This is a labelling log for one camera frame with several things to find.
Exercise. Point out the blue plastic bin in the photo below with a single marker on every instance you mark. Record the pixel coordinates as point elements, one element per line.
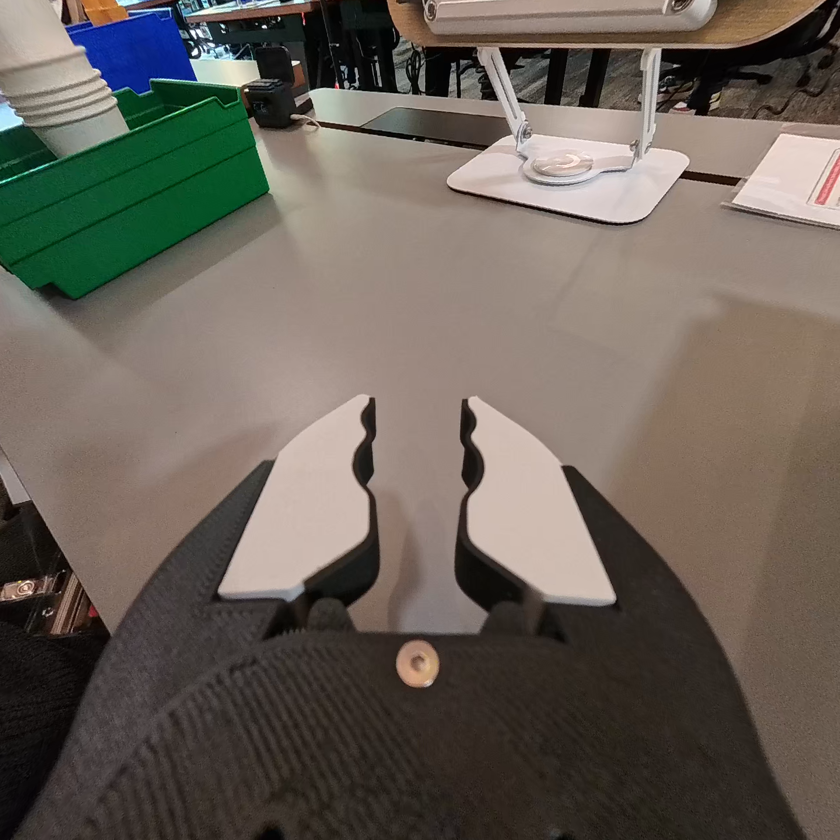
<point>144,52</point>

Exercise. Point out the silver desk frame bracket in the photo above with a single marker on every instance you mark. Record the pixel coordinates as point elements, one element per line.
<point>33,587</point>

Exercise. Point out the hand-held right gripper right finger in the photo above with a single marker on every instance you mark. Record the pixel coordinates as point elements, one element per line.
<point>538,525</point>

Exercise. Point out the black power box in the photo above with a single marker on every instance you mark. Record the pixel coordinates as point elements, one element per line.
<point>269,105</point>

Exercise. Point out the green plastic bin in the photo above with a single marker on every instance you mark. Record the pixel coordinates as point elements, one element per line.
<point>131,216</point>

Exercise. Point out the wooden document stand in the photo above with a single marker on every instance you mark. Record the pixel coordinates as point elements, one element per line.
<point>590,190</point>

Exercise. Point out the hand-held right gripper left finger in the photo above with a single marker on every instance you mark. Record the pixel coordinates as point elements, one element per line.
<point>302,518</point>

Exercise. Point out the person's dark clothing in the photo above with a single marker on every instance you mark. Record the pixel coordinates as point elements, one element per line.
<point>33,722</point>

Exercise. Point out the stack of white paper cups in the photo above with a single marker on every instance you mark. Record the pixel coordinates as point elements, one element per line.
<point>72,118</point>

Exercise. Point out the laminated paper sheet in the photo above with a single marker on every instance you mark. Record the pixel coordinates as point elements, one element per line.
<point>787,177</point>

